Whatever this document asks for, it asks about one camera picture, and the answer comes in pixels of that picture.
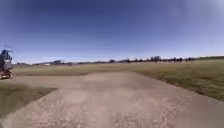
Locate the grey gravel concrete path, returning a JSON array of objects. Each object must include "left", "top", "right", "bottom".
[{"left": 0, "top": 70, "right": 224, "bottom": 128}]

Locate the distant row of trees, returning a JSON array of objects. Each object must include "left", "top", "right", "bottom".
[{"left": 108, "top": 55, "right": 196, "bottom": 64}]

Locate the distant low building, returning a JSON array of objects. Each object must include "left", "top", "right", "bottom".
[{"left": 43, "top": 59, "right": 66, "bottom": 66}]

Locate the dry grass field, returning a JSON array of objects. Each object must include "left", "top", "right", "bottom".
[
  {"left": 11, "top": 58, "right": 224, "bottom": 102},
  {"left": 0, "top": 80, "right": 58, "bottom": 119}
]

